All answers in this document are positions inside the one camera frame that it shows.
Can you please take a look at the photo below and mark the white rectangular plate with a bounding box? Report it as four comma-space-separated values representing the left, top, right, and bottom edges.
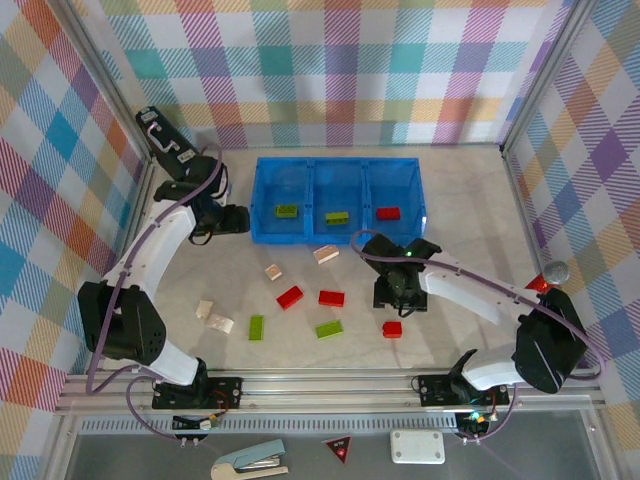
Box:
389, 429, 446, 465

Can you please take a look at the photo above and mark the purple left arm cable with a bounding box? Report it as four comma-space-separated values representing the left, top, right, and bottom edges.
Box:
87, 143, 224, 442

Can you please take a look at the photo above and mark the aluminium frame post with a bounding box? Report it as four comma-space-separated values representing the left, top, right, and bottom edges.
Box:
499, 0, 601, 156
52, 0, 156, 169

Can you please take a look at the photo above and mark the blue three-compartment bin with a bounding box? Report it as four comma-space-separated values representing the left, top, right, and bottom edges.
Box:
249, 156, 429, 246

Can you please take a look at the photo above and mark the red glitter toy microphone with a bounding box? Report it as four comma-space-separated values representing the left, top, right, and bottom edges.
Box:
525, 260, 571, 296

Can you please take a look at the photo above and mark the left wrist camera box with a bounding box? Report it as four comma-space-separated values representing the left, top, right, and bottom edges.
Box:
218, 167, 235, 205

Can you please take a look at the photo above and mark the aluminium front rail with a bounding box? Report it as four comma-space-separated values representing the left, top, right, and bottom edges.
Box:
54, 369, 606, 414

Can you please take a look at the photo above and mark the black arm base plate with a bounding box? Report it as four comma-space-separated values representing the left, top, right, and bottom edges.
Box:
417, 372, 511, 407
152, 375, 244, 411

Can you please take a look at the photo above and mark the small power connector board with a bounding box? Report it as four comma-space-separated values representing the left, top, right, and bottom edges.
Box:
172, 413, 222, 434
455, 409, 494, 435

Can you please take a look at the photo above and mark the black briefcase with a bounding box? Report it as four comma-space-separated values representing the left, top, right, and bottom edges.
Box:
134, 105, 221, 201

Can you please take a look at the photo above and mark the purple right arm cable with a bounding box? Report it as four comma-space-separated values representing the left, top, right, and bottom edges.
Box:
349, 229, 606, 446

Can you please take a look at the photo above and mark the slotted aluminium strip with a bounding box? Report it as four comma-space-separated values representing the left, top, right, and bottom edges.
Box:
79, 418, 459, 434

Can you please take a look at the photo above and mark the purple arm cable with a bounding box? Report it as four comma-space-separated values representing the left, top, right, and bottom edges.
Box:
87, 143, 224, 442
349, 229, 606, 446

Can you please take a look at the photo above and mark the red triangle sign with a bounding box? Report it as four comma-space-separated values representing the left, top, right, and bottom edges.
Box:
322, 435, 353, 465

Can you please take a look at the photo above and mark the grey-blue stapler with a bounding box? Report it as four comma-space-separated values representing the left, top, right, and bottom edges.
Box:
210, 438, 290, 480

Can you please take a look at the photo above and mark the aluminium side rail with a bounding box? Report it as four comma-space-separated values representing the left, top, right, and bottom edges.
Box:
87, 162, 156, 374
501, 147, 576, 371

